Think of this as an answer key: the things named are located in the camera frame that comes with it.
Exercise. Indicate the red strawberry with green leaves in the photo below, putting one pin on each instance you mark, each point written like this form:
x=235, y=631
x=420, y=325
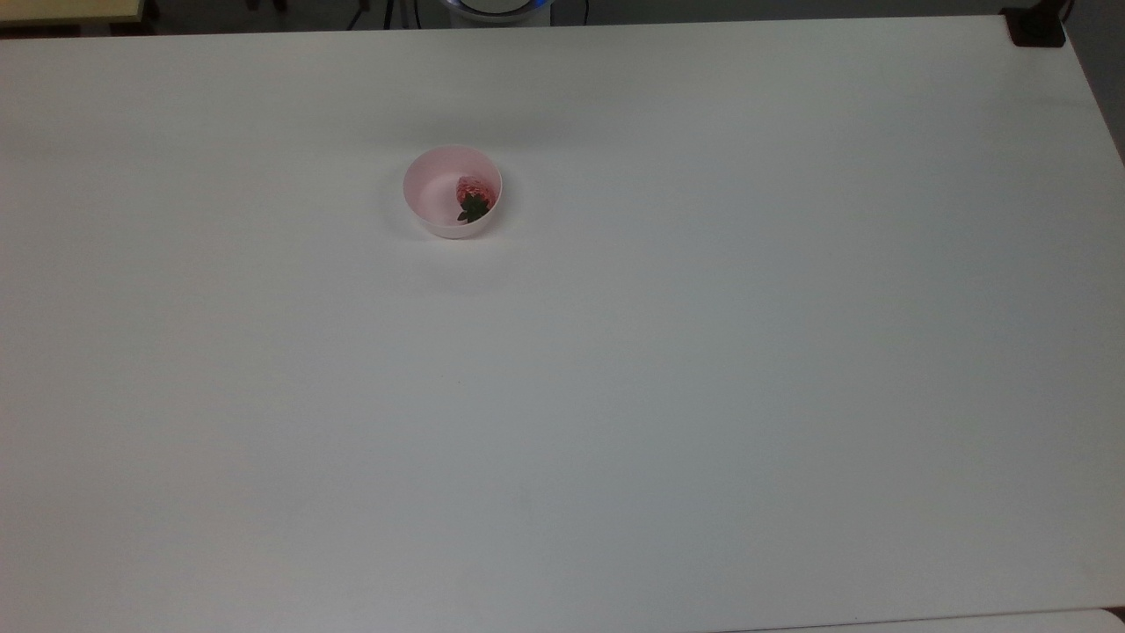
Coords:
x=475, y=193

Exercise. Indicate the pink plastic bowl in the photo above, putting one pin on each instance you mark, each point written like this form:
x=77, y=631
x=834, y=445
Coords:
x=435, y=189

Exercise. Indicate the black tripod legs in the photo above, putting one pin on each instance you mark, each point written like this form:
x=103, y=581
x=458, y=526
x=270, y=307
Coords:
x=388, y=12

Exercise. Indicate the white adjoining table edge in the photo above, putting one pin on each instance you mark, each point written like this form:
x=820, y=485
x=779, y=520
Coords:
x=967, y=622

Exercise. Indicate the black table clamp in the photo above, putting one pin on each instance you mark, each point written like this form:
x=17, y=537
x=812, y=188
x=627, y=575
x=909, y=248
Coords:
x=1035, y=28

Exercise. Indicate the yellow wooden board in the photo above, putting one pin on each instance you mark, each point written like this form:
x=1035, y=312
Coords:
x=66, y=9

